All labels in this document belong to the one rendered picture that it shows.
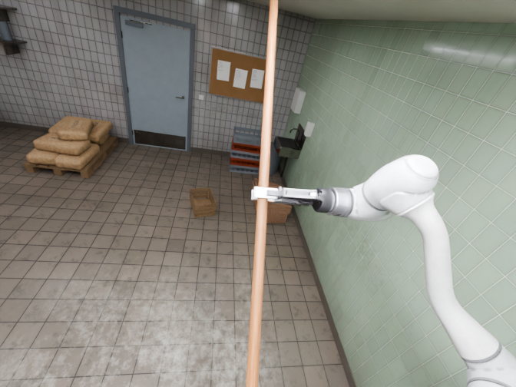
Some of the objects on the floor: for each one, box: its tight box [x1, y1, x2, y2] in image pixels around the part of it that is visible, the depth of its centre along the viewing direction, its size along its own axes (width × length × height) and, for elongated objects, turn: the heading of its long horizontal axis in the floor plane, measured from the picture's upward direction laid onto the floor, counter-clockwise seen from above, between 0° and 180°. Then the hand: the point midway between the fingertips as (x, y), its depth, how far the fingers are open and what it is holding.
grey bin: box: [269, 142, 281, 175], centre depth 469 cm, size 38×38×55 cm
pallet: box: [23, 136, 118, 178], centre depth 391 cm, size 120×80×14 cm, turn 170°
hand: (264, 194), depth 69 cm, fingers closed on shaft, 3 cm apart
